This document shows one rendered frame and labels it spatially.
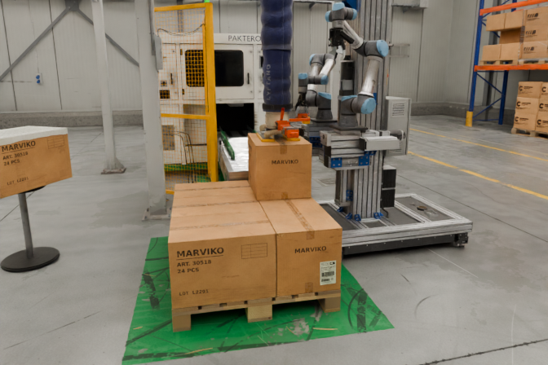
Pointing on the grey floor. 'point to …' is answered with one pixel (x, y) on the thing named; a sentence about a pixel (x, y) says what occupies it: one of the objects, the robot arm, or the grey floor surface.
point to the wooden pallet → (256, 307)
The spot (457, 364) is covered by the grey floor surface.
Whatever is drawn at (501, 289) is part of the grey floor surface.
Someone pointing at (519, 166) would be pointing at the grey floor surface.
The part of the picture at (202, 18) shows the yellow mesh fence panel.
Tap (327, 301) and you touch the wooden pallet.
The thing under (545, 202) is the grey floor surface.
